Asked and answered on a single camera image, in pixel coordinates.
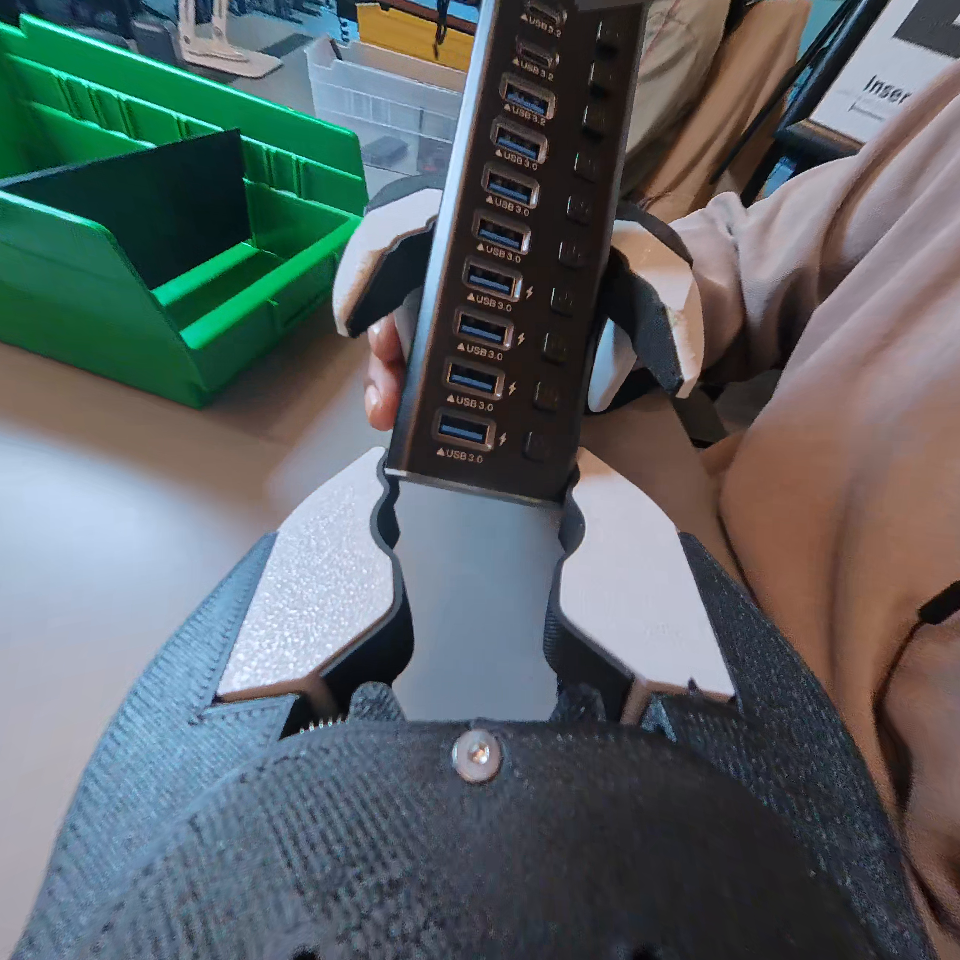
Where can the wooden background document stand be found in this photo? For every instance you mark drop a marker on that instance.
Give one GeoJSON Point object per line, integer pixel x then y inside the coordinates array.
{"type": "Point", "coordinates": [225, 60]}

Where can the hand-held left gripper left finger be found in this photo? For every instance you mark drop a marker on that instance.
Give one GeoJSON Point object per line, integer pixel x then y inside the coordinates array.
{"type": "Point", "coordinates": [315, 592]}

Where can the clear background bin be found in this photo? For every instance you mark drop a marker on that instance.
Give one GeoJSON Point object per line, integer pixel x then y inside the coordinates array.
{"type": "Point", "coordinates": [375, 97]}

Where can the green plastic storage bin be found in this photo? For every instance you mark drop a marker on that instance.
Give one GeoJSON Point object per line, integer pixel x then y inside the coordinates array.
{"type": "Point", "coordinates": [75, 300]}

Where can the person's right hand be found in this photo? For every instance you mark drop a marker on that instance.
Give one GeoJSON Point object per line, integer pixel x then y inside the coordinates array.
{"type": "Point", "coordinates": [382, 382]}

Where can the yellow plastic bin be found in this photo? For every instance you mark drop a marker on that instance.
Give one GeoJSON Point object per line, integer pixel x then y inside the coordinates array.
{"type": "Point", "coordinates": [397, 37]}

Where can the person's right forearm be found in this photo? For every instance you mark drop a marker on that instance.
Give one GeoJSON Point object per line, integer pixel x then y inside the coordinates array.
{"type": "Point", "coordinates": [765, 285]}

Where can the black bin divider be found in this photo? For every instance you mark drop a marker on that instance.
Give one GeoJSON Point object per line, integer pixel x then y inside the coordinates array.
{"type": "Point", "coordinates": [165, 210]}

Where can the black multi-port usb hub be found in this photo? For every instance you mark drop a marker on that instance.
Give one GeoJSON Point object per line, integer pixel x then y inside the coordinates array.
{"type": "Point", "coordinates": [480, 300]}

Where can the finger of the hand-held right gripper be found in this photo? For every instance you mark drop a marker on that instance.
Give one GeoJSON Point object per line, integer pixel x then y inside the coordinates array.
{"type": "Point", "coordinates": [367, 255]}
{"type": "Point", "coordinates": [675, 300]}

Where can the framed marker sign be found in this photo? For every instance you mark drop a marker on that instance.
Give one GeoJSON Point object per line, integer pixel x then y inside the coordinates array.
{"type": "Point", "coordinates": [862, 90]}

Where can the person's beige sweatshirt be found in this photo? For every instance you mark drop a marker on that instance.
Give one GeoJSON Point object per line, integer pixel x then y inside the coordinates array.
{"type": "Point", "coordinates": [825, 525]}

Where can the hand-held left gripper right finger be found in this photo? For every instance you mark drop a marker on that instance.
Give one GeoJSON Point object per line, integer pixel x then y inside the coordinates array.
{"type": "Point", "coordinates": [645, 592]}

